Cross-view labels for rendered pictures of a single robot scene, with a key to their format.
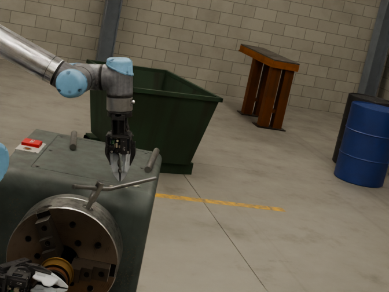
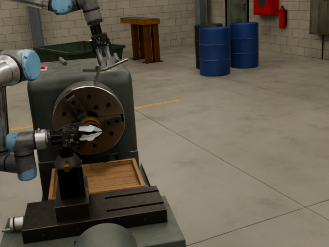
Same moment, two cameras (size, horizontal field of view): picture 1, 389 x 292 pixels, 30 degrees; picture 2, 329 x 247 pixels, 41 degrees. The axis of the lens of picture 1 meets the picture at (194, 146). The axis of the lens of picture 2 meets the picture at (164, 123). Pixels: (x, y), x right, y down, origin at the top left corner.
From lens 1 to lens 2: 38 cm
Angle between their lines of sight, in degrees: 8
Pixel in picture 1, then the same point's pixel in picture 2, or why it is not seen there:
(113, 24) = (38, 28)
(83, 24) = (19, 33)
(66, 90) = (60, 9)
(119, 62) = not seen: outside the picture
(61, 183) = (70, 79)
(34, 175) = (52, 78)
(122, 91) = (93, 6)
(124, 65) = not seen: outside the picture
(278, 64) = (147, 22)
